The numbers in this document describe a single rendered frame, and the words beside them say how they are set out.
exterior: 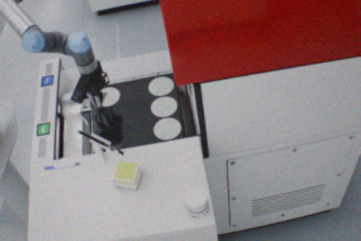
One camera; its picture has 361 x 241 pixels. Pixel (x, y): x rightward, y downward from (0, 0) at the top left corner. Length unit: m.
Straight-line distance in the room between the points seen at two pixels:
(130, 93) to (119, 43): 1.65
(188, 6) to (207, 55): 0.19
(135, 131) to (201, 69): 0.48
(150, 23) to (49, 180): 2.19
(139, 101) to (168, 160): 0.36
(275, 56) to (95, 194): 0.73
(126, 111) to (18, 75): 1.90
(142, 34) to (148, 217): 2.24
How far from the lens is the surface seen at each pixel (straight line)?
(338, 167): 2.04
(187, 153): 1.53
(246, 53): 1.32
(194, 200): 1.33
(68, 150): 1.76
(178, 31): 1.22
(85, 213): 1.49
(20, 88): 3.44
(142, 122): 1.72
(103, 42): 3.51
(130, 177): 1.43
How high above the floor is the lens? 2.23
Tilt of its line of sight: 50 degrees down
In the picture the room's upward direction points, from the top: 10 degrees counter-clockwise
